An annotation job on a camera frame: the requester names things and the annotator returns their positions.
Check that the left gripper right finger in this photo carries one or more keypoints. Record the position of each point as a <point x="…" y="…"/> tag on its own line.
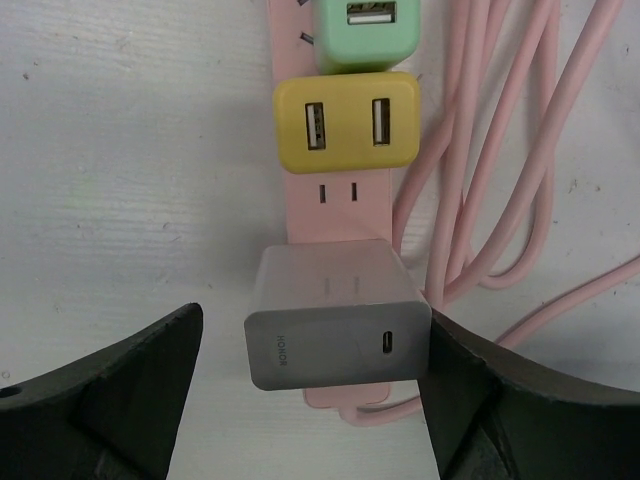
<point x="493" y="414"/>

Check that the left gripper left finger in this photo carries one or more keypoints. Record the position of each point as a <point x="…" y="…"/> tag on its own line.
<point x="113" y="414"/>

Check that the white Honor charger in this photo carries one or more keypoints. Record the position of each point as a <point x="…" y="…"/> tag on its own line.
<point x="335" y="314"/>

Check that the pink power strip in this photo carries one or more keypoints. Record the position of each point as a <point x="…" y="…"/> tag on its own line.
<point x="332" y="207"/>

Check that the yellow USB charger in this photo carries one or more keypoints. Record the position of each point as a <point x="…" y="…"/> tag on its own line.
<point x="335" y="123"/>

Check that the green USB charger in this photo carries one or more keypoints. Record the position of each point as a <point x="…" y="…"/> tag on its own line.
<point x="361" y="36"/>

